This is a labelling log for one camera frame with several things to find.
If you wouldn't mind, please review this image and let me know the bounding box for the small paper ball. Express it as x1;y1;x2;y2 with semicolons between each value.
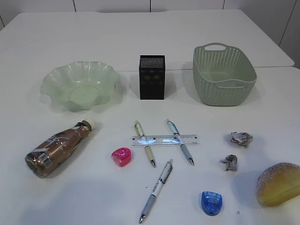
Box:
220;154;238;171

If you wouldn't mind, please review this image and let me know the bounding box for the large paper ball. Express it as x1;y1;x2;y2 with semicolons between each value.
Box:
230;132;253;148

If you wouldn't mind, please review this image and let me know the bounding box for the yellow bread roll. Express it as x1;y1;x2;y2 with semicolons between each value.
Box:
256;162;300;207

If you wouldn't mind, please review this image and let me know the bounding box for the yellow-green pen under ruler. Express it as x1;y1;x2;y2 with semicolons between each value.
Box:
134;120;156;168

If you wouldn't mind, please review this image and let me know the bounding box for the blue-grey pen under ruler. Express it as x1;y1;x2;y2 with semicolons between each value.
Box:
166;119;195;165

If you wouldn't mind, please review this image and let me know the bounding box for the black mesh pen holder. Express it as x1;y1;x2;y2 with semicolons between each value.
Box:
139;55;165;100

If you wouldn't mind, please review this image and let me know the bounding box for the pink pencil sharpener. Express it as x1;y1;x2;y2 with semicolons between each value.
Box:
111;147;132;167

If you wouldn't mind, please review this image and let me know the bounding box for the white blue-grip pen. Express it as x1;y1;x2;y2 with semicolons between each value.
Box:
139;159;173;224

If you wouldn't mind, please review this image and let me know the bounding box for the green wavy glass plate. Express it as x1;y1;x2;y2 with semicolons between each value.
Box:
40;61;120;112

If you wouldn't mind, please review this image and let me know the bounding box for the green woven plastic basket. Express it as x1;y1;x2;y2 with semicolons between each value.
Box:
193;43;257;106

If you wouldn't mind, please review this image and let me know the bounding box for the blue pencil sharpener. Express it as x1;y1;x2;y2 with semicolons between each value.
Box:
199;191;223;216

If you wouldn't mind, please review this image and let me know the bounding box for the clear plastic ruler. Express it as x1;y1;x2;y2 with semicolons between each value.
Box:
131;135;199;146

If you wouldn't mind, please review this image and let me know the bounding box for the brown plastic drink bottle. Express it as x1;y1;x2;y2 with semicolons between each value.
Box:
25;118;96;178

